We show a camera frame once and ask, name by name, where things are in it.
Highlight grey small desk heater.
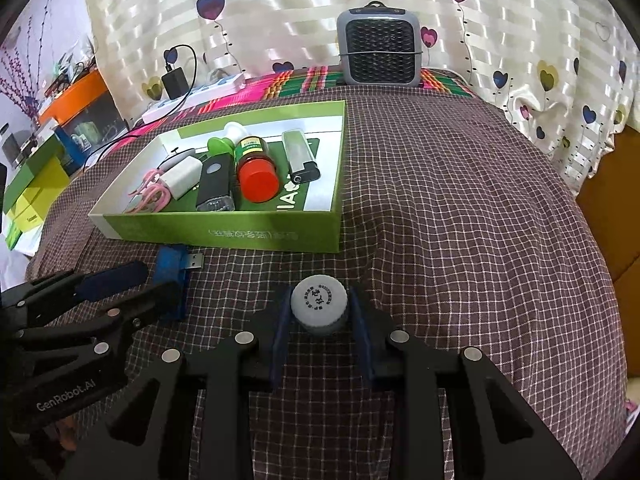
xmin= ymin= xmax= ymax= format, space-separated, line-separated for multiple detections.
xmin=336 ymin=1 xmax=424 ymax=87

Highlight purple flower branches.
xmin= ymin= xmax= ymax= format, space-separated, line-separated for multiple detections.
xmin=0 ymin=0 xmax=56 ymax=116

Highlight white round bottle cap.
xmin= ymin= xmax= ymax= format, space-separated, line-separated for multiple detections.
xmin=290 ymin=275 xmax=348 ymax=336

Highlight brown bottle with red cap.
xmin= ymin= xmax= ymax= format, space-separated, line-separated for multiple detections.
xmin=234 ymin=136 xmax=281 ymax=204

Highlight heart print curtain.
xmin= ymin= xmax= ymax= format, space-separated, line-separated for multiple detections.
xmin=82 ymin=0 xmax=633 ymax=196

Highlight blue usb device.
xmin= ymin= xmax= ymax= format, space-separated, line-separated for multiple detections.
xmin=152 ymin=244 xmax=206 ymax=322

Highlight white power strip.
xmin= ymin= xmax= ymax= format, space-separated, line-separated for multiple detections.
xmin=141 ymin=72 xmax=246 ymax=123

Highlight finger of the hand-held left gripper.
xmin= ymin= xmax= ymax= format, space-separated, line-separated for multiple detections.
xmin=15 ymin=282 xmax=182 ymax=361
xmin=0 ymin=260 xmax=149 ymax=331

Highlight yellow box with green lid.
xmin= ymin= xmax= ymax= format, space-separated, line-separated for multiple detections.
xmin=2 ymin=135 xmax=71 ymax=236

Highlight green and white spool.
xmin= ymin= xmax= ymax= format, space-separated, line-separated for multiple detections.
xmin=207 ymin=122 xmax=251 ymax=156

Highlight black bike light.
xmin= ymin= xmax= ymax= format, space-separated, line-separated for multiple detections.
xmin=195 ymin=155 xmax=236 ymax=213

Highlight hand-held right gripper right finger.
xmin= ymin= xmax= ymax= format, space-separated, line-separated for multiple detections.
xmin=347 ymin=286 xmax=583 ymax=480

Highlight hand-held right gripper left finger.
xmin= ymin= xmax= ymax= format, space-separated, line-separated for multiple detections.
xmin=57 ymin=285 xmax=296 ymax=480

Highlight orange tray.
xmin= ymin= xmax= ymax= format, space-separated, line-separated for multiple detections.
xmin=37 ymin=69 xmax=111 ymax=126

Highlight black power adapter with cable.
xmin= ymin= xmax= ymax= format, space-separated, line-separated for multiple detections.
xmin=82 ymin=44 xmax=198 ymax=171

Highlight colourful striped cloth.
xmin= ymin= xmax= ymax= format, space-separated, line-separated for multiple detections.
xmin=165 ymin=65 xmax=473 ymax=121

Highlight green cardboard box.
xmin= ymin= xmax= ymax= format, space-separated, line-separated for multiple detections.
xmin=88 ymin=100 xmax=348 ymax=254

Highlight wooden cabinet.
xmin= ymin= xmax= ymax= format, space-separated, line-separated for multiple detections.
xmin=575 ymin=130 xmax=640 ymax=311

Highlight silver lighter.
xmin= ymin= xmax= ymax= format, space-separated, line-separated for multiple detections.
xmin=281 ymin=130 xmax=321 ymax=184

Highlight white charger cube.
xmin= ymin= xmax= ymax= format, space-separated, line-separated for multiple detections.
xmin=159 ymin=156 xmax=203 ymax=201

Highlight black oval key fob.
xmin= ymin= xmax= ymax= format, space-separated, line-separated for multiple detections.
xmin=159 ymin=147 xmax=197 ymax=171

